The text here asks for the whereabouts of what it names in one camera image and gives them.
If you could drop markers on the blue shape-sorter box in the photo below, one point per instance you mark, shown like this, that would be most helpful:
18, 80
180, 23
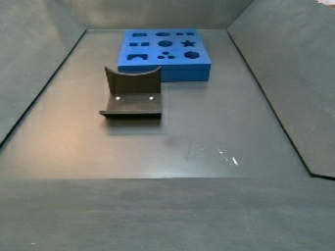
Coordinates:
172, 49

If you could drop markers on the black curved holder bracket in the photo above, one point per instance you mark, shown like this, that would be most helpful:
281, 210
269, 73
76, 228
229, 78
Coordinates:
135, 94

